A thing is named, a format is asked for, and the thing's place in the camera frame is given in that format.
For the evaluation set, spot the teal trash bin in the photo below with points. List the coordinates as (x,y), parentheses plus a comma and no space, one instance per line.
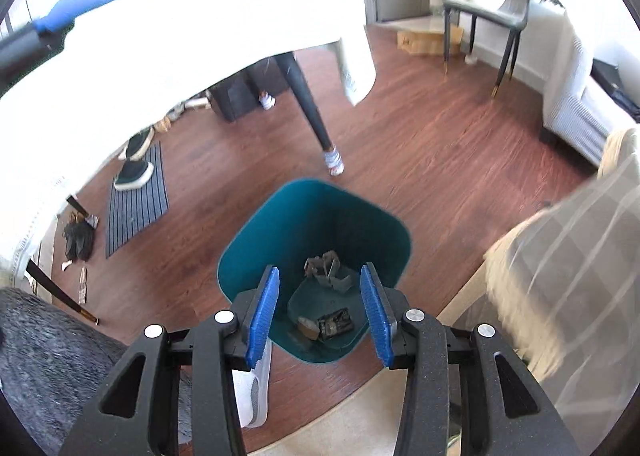
(318,236)

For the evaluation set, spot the black white shoe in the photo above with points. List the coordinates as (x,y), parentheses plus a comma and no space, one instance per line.
(135,171)

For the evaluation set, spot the black table leg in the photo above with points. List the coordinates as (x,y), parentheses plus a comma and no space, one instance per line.
(294,76)

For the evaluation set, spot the striped grey door mat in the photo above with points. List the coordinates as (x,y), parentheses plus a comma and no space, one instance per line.
(131,211)

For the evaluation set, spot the grey checked tablecloth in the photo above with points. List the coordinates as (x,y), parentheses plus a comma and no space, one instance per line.
(563,289)

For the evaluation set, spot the cardboard box on floor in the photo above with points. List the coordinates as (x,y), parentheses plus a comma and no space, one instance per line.
(429,42)

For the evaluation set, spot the grey armchair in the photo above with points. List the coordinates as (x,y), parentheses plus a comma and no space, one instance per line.
(575,107)

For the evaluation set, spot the black handbag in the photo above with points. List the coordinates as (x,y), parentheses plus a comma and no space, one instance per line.
(608,77)

